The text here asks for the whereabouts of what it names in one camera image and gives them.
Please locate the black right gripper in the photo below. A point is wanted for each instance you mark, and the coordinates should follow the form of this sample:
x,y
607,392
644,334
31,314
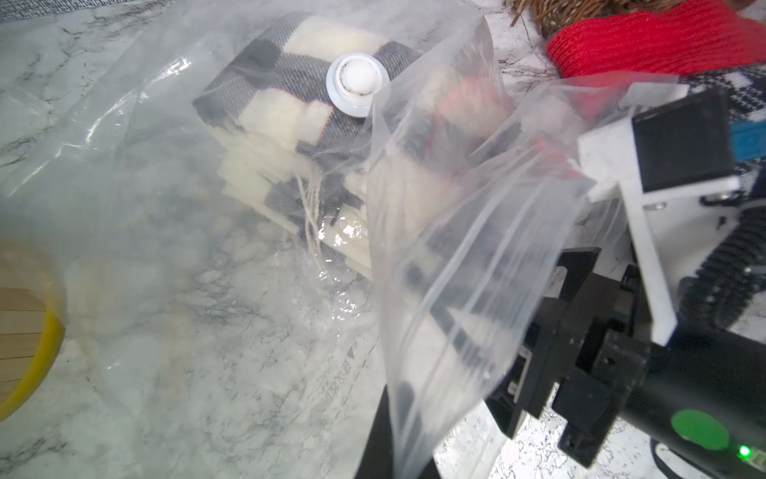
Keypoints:
x,y
584,353

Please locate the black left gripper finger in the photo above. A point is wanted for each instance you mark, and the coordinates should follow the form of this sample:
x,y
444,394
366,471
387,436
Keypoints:
x,y
395,444

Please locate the cream grey plaid scarf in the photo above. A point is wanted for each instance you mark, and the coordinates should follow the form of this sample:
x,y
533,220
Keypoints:
x,y
301,163

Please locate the clear plastic vacuum bag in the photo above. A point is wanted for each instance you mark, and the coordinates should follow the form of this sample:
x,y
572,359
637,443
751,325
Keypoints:
x,y
202,341

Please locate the red knitted scarf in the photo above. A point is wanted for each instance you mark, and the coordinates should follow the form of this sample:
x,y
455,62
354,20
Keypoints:
x,y
693,37

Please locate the brown fringed scarf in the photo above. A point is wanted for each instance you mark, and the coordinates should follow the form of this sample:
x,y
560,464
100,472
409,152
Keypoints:
x,y
552,16

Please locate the black white knitted scarf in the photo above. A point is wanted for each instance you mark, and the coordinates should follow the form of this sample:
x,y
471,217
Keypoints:
x,y
744,87

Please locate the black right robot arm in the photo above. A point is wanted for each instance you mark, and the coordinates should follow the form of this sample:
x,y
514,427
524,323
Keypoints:
x,y
704,399

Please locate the white vacuum bag valve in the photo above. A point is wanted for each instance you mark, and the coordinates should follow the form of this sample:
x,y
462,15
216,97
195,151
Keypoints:
x,y
351,82

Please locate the yellow-rimmed bamboo steamer basket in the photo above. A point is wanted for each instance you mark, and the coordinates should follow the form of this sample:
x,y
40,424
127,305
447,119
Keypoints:
x,y
33,305

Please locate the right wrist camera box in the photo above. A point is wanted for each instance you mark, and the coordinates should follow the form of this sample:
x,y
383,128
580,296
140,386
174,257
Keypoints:
x,y
698,232

